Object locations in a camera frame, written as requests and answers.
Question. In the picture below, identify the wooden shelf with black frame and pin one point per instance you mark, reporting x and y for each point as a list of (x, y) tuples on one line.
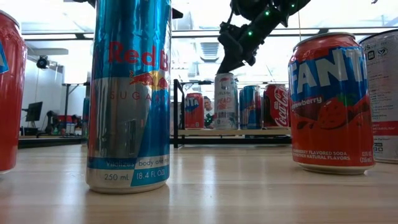
[(233, 132)]

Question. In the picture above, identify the red Fanta strawberry can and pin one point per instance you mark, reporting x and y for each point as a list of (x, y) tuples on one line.
[(194, 112), (12, 93), (329, 109)]

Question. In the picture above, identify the ceiling air vent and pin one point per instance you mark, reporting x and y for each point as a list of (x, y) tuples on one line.
[(210, 49)]

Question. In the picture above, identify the black high table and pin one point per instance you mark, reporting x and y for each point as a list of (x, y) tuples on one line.
[(66, 99)]

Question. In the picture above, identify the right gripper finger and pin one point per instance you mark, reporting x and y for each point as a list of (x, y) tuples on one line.
[(228, 65)]

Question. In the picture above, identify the white Celsius can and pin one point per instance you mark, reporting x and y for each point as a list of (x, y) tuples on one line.
[(226, 102), (384, 93)]

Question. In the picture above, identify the red Coca-Cola can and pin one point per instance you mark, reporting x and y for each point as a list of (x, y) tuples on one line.
[(276, 105)]

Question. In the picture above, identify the black dome camera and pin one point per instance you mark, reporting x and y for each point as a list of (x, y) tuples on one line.
[(42, 62)]

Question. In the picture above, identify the black aluminium rig frame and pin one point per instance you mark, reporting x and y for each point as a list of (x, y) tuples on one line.
[(49, 142)]

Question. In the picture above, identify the black computer monitor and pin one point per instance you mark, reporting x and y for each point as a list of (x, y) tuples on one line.
[(33, 111)]

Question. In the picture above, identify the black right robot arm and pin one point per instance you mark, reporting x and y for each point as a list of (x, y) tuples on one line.
[(273, 12)]

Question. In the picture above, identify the person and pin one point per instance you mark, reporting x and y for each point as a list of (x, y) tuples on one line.
[(209, 107)]

